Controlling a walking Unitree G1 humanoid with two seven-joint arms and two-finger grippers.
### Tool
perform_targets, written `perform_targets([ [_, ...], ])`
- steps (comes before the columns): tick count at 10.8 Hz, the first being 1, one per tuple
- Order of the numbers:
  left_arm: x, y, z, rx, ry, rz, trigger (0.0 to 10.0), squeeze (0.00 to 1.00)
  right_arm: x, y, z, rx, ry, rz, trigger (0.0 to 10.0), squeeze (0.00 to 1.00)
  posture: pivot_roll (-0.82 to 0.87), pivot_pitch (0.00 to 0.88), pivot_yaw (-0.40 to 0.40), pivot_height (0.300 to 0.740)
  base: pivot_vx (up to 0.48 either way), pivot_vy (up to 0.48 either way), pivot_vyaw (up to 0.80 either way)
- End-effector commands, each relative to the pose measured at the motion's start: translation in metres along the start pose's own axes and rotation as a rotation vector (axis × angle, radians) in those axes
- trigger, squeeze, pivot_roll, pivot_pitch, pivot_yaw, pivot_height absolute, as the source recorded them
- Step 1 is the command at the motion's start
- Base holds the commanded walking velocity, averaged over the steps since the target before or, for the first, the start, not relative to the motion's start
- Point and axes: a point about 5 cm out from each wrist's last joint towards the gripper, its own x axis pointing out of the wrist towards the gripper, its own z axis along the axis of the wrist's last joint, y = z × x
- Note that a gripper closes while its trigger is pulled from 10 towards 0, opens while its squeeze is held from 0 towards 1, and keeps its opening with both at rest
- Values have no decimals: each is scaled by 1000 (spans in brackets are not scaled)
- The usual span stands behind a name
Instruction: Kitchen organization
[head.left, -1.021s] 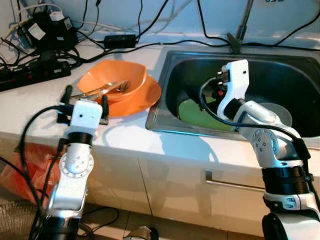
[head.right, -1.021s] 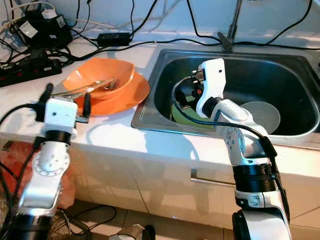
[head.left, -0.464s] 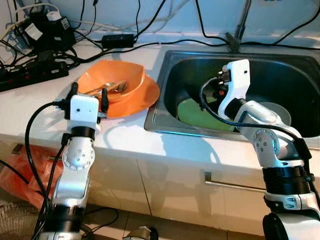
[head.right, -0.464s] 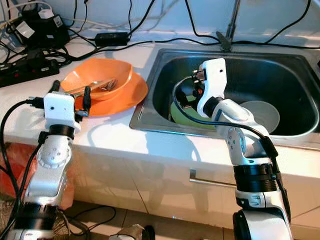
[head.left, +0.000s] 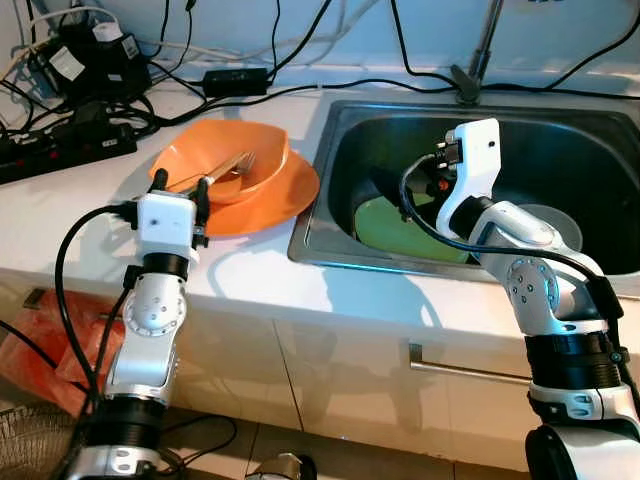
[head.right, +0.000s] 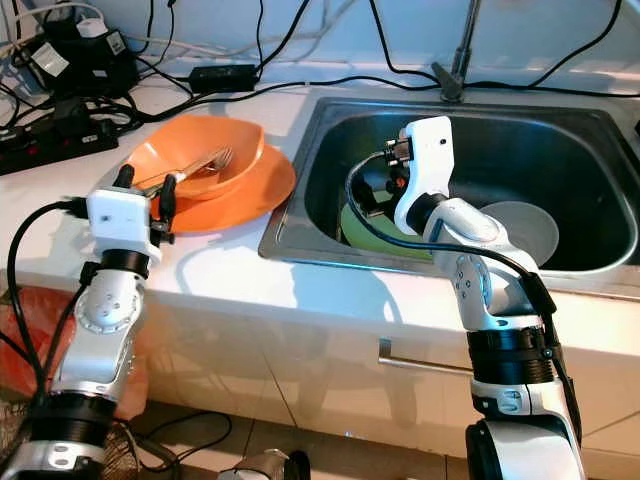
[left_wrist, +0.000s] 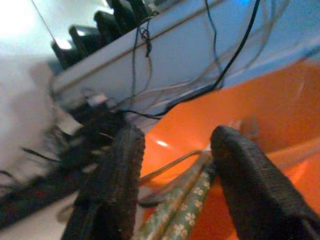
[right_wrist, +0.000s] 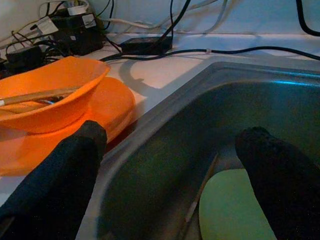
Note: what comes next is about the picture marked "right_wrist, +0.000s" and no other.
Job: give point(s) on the black power brick white label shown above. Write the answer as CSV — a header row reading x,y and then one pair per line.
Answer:
x,y
80,40

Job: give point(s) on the wooden chopstick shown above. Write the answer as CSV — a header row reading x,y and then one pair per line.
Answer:
x,y
30,96
197,200

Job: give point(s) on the white charger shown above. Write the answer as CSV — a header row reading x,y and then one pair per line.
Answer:
x,y
76,10

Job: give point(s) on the pale green plate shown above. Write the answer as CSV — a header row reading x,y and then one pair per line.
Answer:
x,y
225,205

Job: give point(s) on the orange plastic plate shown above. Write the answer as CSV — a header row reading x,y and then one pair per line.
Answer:
x,y
112,105

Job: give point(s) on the orange plastic bowl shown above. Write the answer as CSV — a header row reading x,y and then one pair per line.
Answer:
x,y
65,75

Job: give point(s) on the flat black power adapter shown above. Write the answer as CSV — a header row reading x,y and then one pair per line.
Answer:
x,y
145,45

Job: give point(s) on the metal cutlery piece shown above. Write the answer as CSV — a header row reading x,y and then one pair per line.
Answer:
x,y
51,100

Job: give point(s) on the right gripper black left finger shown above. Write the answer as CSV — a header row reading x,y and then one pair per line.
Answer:
x,y
57,180

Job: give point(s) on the white labelled plug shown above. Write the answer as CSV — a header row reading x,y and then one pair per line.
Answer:
x,y
46,26

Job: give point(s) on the small black power adapter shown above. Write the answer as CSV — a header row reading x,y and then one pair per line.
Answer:
x,y
22,57

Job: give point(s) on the stainless steel sink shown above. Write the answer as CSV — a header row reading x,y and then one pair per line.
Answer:
x,y
175,125

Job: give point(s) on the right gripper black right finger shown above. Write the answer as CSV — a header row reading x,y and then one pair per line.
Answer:
x,y
282,185

